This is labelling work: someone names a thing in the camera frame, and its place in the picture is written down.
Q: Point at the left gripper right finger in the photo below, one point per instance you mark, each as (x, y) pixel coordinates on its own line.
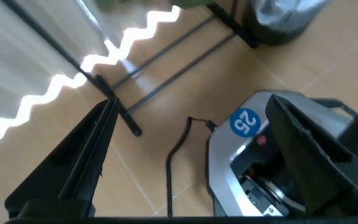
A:
(309, 155)

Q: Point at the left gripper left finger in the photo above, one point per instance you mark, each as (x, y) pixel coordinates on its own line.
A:
(76, 161)

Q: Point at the white laundry basket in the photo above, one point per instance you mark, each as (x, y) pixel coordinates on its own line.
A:
(259, 34)

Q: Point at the black clothes rack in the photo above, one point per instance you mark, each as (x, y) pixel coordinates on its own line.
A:
(129, 121)

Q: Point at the green long-sleeved shirt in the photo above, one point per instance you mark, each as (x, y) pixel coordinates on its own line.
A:
(191, 3)

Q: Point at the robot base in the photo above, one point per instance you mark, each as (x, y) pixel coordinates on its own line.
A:
(222, 149)

